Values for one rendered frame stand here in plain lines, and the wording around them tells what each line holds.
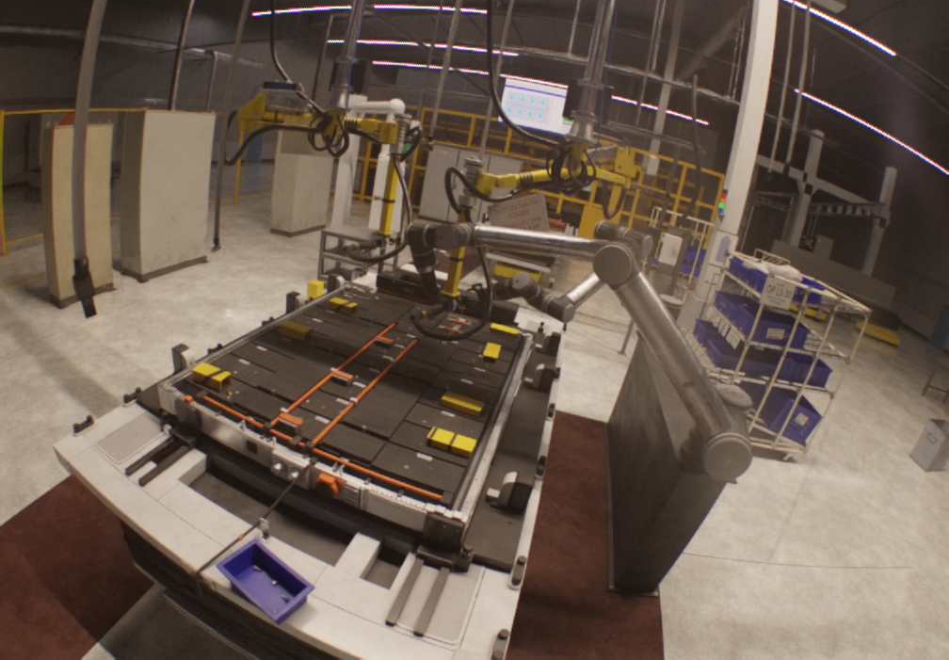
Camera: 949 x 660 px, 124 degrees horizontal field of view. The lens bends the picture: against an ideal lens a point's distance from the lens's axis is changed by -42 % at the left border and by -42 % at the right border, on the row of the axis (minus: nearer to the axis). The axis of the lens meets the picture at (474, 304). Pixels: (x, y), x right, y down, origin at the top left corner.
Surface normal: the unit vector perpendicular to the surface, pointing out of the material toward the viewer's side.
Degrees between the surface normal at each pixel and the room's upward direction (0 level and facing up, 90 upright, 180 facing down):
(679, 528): 90
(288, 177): 90
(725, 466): 90
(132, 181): 90
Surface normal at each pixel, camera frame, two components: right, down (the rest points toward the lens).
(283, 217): -0.24, 0.29
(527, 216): 0.27, 0.37
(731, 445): -0.45, 0.12
